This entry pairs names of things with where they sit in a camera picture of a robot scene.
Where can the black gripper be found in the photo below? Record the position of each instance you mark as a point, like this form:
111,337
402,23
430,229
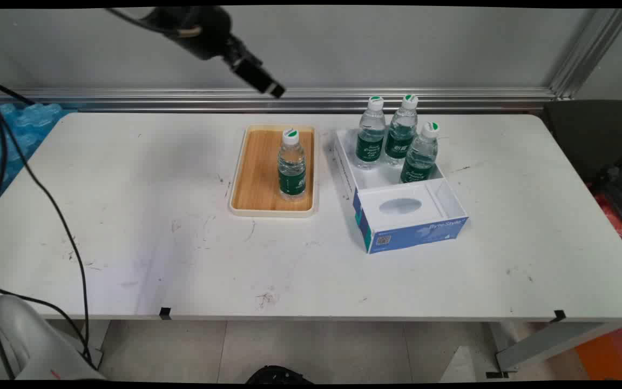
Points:
203,29

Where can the water bottle green label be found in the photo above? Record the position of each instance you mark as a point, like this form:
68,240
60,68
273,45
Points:
400,143
420,162
292,173
370,143

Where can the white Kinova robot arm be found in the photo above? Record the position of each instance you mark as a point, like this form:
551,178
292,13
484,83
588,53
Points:
22,337

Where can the wooden tray with cream rim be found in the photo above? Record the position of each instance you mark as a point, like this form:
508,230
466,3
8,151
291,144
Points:
259,173

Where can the white and blue cardboard box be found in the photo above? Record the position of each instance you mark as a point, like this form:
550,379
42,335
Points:
397,219

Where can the blue shrink-wrapped bottle pack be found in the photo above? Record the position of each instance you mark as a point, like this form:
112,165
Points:
14,135

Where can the black tape marker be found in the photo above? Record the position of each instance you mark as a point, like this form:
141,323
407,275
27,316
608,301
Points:
560,316
165,313

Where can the round black object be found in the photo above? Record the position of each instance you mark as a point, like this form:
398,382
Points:
278,375

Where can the black chair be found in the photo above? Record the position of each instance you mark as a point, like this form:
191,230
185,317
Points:
592,135

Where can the red bag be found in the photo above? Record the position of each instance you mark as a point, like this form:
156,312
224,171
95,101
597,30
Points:
616,216

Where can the grey metal table leg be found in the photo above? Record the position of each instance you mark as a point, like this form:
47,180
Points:
548,343

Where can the orange floor panel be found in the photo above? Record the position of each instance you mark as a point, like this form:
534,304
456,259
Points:
610,354

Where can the horizontal aluminium frame rail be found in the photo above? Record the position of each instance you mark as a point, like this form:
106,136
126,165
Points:
343,100

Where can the slanted aluminium frame post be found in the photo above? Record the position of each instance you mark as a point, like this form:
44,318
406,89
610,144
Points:
586,54

